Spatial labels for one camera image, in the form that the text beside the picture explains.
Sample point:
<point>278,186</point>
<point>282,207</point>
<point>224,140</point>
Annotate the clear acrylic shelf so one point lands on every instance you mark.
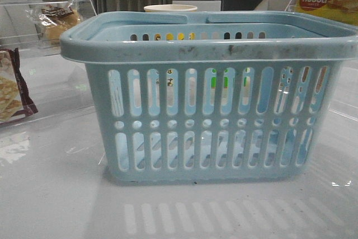
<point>314,5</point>
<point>17,31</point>

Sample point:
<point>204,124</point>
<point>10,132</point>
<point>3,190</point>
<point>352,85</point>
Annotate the clear acrylic shelf left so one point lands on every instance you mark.
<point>17,31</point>

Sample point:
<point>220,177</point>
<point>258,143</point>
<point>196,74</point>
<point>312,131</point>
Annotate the light blue plastic basket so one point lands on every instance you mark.
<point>195,96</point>

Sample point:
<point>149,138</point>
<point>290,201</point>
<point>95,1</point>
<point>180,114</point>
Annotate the bread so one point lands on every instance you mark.
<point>52,19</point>

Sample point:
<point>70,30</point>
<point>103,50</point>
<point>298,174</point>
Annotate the brown cracker snack package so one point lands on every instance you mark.
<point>16,102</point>

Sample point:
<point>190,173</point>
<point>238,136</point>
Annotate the cream paper cup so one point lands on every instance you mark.
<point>170,8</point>

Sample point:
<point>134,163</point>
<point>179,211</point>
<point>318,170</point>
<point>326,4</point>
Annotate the clear acrylic shelf right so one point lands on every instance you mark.
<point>314,5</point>

